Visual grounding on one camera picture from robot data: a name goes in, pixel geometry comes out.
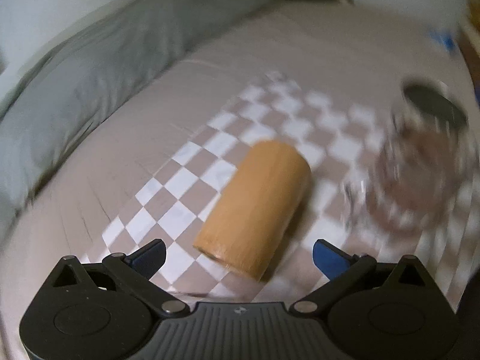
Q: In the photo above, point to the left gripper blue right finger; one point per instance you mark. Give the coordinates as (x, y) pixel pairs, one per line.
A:
(330, 260)

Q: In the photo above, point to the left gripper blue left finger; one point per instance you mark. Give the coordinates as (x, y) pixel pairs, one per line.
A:
(147, 260)

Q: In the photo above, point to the brown bamboo cup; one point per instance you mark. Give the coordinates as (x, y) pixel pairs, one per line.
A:
(247, 224)

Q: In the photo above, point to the steel cup with brown sleeve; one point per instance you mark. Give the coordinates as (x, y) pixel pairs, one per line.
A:
(433, 101)

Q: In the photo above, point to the clear glass mug brown band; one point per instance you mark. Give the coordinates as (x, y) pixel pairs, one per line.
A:
(410, 185)

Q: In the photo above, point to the checkered beige white cloth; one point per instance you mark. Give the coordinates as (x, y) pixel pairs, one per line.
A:
(338, 142)

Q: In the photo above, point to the grey duvet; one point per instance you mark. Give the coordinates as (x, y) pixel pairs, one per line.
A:
(81, 82)

